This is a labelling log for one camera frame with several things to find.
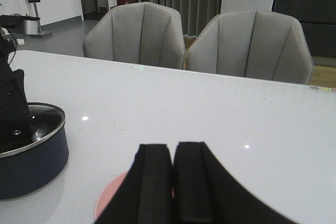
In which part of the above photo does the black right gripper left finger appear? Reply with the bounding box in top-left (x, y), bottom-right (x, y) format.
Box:
top-left (95, 144), bottom-right (172, 223)

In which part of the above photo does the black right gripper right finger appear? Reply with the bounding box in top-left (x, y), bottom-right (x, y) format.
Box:
top-left (174, 142), bottom-right (293, 223)

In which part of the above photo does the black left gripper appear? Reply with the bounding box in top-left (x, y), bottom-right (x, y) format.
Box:
top-left (1, 37), bottom-right (30, 148)

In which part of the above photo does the glass pot lid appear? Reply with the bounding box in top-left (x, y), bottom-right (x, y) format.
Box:
top-left (0, 101), bottom-right (66, 158)

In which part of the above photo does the pink plastic bowl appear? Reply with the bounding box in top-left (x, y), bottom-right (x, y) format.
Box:
top-left (94, 172), bottom-right (128, 221)

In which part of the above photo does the dark blue saucepan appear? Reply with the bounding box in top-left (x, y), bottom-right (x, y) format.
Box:
top-left (0, 127), bottom-right (69, 200)

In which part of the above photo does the right grey upholstered chair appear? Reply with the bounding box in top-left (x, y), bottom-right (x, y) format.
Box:
top-left (186, 9), bottom-right (313, 84)

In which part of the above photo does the grey upholstered chair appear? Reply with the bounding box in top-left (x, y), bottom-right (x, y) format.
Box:
top-left (186, 9), bottom-right (313, 84)
top-left (83, 2), bottom-right (185, 69)

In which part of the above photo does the coloured sticker strip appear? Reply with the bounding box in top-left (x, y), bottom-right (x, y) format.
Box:
top-left (309, 86), bottom-right (336, 93)

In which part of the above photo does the left grey upholstered chair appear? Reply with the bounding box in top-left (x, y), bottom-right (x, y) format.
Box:
top-left (83, 2), bottom-right (185, 69)

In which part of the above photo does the dark grey counter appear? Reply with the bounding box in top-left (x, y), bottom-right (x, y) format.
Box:
top-left (273, 0), bottom-right (335, 58)

